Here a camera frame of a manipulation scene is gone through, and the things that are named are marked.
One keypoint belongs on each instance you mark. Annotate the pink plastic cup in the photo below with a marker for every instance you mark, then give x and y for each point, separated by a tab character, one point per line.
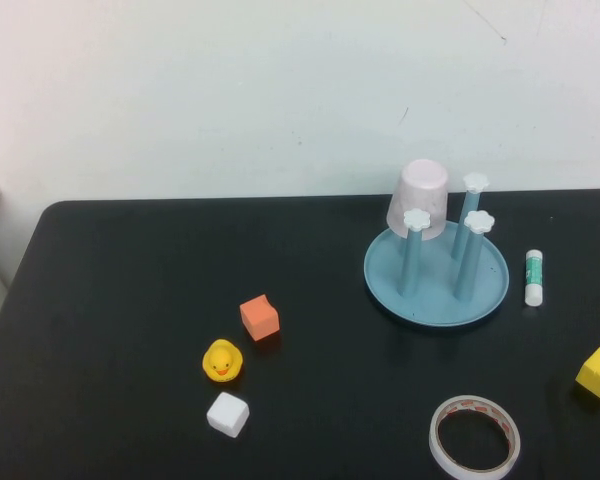
422	190

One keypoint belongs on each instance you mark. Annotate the orange foam cube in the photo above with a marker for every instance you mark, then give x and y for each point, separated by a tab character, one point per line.
259	320

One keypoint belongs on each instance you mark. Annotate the yellow rubber duck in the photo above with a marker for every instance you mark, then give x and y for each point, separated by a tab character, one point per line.
223	362

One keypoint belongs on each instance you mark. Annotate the white foam cube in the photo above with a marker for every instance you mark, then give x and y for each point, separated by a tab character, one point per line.
227	414

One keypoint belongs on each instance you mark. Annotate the white green glue stick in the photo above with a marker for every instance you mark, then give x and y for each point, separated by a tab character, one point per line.
535	280

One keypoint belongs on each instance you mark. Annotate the white double-sided tape roll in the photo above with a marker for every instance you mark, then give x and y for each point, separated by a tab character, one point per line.
432	440

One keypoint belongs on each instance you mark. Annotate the yellow foam cube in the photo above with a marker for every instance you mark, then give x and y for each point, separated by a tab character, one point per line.
598	374

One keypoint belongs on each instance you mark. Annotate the blue four-post cup stand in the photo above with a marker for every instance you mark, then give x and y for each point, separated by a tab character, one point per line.
430	307

